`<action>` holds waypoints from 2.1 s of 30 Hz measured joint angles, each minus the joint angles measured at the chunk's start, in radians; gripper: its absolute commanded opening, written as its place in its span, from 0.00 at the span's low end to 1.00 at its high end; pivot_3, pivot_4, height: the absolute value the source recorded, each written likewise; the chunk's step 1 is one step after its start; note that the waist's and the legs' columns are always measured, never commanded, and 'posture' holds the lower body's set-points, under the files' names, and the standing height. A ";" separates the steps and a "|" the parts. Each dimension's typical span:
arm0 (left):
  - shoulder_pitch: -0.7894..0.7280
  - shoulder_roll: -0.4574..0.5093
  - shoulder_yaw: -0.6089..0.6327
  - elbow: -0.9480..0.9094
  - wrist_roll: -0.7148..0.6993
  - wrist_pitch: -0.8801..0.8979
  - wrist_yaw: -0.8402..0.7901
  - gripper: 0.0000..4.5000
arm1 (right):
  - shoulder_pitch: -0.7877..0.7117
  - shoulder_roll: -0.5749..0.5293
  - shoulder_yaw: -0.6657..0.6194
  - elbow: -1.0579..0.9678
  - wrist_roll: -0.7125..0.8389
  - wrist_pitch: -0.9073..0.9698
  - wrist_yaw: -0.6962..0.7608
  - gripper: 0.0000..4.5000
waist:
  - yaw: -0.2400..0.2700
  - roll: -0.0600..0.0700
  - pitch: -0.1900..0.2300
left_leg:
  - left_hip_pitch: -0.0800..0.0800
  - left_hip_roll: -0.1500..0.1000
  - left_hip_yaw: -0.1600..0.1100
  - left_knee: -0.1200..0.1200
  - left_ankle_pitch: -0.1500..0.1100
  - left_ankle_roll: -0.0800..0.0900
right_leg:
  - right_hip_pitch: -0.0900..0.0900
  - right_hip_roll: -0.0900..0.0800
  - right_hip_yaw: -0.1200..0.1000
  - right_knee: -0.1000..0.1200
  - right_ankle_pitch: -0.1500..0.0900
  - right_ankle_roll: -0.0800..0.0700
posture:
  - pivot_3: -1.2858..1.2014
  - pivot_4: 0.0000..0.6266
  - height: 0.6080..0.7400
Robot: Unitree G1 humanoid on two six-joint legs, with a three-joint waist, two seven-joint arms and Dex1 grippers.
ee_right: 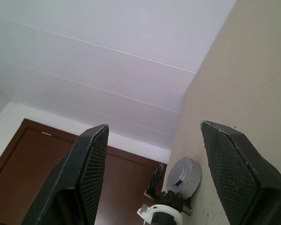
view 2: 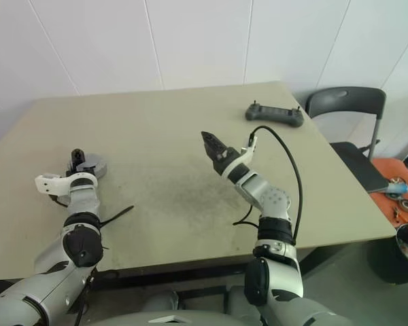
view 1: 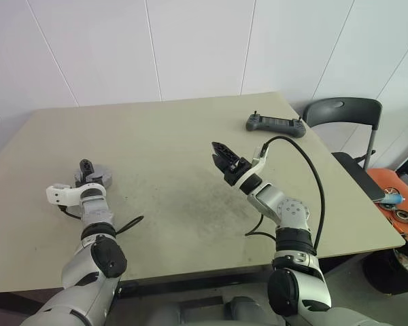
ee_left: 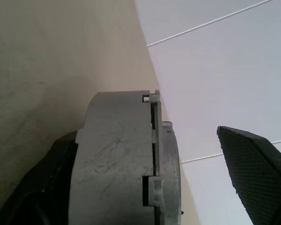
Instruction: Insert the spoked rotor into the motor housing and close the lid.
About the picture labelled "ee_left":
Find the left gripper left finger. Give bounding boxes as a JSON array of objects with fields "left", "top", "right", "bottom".
[{"left": 0, "top": 131, "right": 79, "bottom": 225}]

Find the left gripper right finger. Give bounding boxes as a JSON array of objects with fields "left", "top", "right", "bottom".
[{"left": 216, "top": 126, "right": 281, "bottom": 225}]

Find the gray toothed motor cover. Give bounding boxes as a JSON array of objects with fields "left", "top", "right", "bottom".
[{"left": 141, "top": 90, "right": 185, "bottom": 225}]

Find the gray motor stator housing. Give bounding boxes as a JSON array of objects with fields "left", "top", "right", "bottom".
[{"left": 69, "top": 90, "right": 156, "bottom": 225}]

